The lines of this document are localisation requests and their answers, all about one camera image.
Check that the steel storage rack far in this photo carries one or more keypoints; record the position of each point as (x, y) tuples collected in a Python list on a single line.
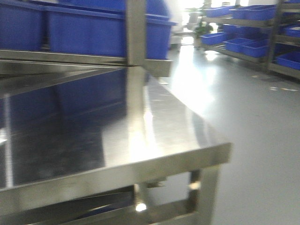
[(243, 32)]

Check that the blue bin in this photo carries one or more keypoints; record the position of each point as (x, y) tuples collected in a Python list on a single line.
[(21, 25), (92, 32)]

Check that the steel storage rack near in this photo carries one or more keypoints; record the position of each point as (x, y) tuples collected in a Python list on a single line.
[(284, 49)]

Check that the green potted plant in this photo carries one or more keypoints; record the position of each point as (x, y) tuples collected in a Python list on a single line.
[(196, 24)]

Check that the steel storage rack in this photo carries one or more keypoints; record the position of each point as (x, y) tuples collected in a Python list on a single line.
[(284, 49), (243, 32)]

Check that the steel workbench shelf frame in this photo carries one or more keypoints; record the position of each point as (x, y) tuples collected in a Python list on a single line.
[(27, 62)]

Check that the blue bin centre right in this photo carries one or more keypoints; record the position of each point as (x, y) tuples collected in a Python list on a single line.
[(92, 32)]

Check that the blue bin centre left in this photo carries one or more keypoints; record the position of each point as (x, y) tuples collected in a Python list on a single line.
[(21, 25)]

